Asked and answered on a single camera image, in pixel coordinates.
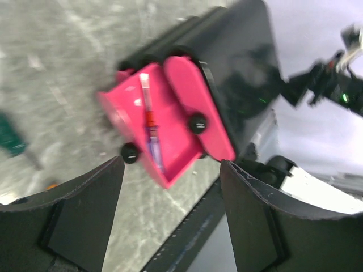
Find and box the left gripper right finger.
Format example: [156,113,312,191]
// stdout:
[220,160,362,271]

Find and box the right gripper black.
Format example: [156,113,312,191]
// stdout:
[281,50,362,116]

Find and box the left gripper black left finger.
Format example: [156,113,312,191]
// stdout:
[1,157,125,271]

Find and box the black drawer cabinet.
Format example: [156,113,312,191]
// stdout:
[117,1,280,156]

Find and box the blue red screwdriver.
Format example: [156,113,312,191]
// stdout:
[139,73,165,172]

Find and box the pink top drawer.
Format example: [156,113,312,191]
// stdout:
[163,56,235,161]

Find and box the pink drawer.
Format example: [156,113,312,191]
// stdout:
[97,63,204,189]
[163,56,235,161]

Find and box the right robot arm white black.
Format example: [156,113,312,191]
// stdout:
[278,47,362,215]

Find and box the green long screwdriver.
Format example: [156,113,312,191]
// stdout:
[1,109,44,172]

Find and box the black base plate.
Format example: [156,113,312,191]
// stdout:
[141,178,225,272]

